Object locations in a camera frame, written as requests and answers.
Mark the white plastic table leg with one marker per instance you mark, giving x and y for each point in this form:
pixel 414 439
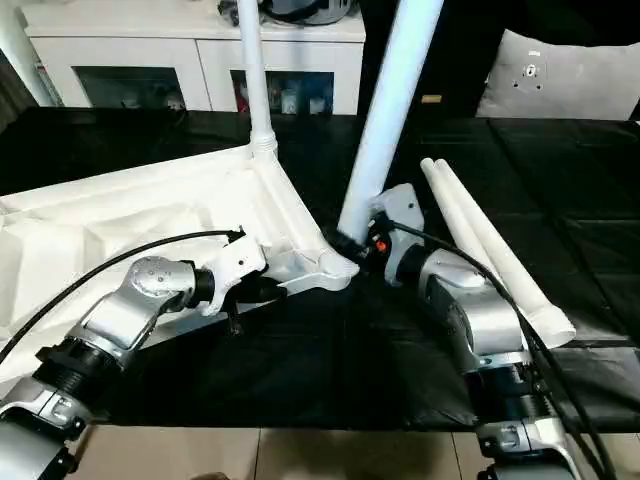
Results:
pixel 450 200
pixel 257 75
pixel 500 240
pixel 390 110

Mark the white plastic table top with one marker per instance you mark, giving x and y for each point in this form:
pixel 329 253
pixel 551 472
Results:
pixel 125 210

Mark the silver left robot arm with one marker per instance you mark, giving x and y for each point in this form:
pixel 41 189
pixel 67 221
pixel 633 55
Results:
pixel 115 320

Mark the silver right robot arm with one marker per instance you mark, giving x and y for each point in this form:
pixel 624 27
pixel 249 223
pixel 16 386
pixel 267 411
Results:
pixel 480 320

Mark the black table mat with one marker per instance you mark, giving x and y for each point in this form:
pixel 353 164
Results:
pixel 575 200

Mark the white pillow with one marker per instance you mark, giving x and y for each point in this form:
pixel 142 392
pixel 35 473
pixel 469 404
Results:
pixel 565 85

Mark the white glass-door cabinet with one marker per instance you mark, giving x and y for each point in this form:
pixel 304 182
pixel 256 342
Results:
pixel 150 50

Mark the dark grey curtain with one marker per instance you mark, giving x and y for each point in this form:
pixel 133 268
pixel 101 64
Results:
pixel 10 95

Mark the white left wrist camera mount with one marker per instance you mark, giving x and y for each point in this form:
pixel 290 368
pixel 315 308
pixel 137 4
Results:
pixel 237 265

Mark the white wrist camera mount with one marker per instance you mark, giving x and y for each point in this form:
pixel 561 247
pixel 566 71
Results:
pixel 402 205
pixel 237 265

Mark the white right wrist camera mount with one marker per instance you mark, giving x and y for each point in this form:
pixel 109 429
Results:
pixel 402 205

